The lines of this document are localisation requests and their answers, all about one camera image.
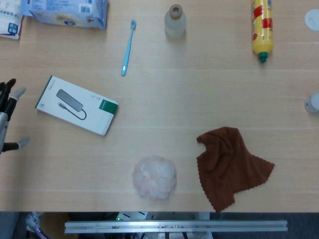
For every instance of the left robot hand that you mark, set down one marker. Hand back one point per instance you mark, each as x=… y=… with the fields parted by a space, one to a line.
x=7 y=104

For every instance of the white green USB hub box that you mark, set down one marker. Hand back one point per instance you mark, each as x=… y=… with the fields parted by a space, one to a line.
x=77 y=105

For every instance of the white pouch with blue label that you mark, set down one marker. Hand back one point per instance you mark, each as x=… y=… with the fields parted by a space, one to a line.
x=9 y=25

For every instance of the blue wet wipes pack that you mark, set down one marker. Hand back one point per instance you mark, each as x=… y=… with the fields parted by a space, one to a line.
x=69 y=13

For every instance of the blue toothbrush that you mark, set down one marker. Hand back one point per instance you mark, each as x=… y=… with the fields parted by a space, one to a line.
x=127 y=48

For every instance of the pink white bath pouf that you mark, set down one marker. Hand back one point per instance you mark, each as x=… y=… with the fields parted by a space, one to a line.
x=154 y=177

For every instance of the frosted bottle with wooden cap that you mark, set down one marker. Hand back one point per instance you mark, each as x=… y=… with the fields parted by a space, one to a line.
x=175 y=23

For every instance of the brown microfibre cloth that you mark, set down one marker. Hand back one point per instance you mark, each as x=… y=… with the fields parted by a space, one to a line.
x=229 y=166

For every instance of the yellow squeeze bottle green cap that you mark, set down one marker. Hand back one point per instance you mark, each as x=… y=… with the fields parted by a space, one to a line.
x=262 y=27

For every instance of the small grey white bottle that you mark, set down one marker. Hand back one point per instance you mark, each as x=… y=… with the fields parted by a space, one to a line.
x=312 y=102

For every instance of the white round desk grommet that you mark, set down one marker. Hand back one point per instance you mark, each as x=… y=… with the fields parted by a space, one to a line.
x=312 y=20

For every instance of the aluminium profile rail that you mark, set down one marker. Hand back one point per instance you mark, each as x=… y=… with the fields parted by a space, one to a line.
x=174 y=226

